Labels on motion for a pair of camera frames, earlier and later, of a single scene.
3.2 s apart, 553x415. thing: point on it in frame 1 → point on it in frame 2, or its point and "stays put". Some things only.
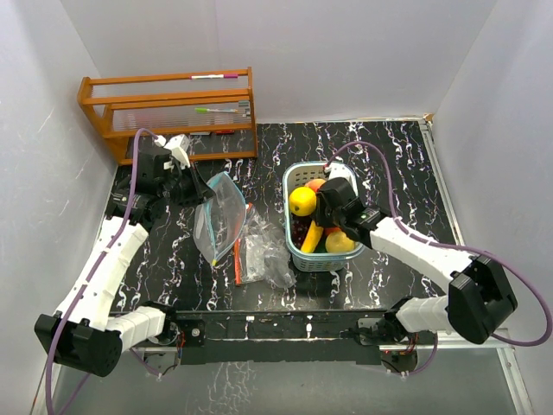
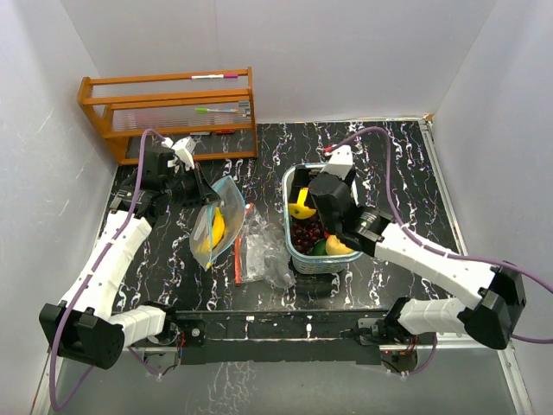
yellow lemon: [302, 201] stays put
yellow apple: [338, 242] stays put
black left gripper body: [179, 187] stays put
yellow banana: [312, 238] → [217, 233]
